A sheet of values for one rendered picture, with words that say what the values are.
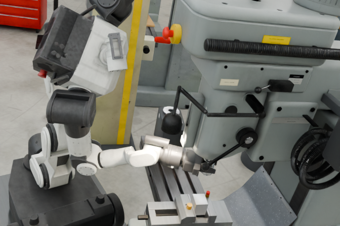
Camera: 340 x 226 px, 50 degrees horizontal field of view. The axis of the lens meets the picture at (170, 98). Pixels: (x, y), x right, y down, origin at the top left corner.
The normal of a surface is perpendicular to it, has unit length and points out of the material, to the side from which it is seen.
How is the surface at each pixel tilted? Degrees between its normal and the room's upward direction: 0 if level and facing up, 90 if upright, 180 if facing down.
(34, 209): 0
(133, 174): 0
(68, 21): 58
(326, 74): 90
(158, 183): 0
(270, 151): 90
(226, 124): 90
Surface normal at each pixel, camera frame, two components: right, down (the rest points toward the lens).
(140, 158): -0.15, 0.43
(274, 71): 0.24, 0.51
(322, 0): -0.55, 0.32
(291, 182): -0.96, -0.03
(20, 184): 0.17, -0.86
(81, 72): 0.55, -0.04
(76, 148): -0.03, 0.73
